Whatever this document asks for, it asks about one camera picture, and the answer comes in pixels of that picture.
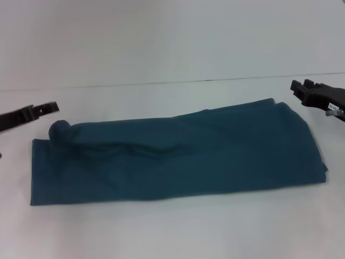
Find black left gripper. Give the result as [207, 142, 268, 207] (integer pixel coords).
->
[0, 101, 60, 133]

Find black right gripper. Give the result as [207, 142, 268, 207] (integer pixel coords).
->
[289, 78, 345, 114]

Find teal blue FREE t-shirt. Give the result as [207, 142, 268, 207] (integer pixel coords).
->
[29, 97, 329, 207]

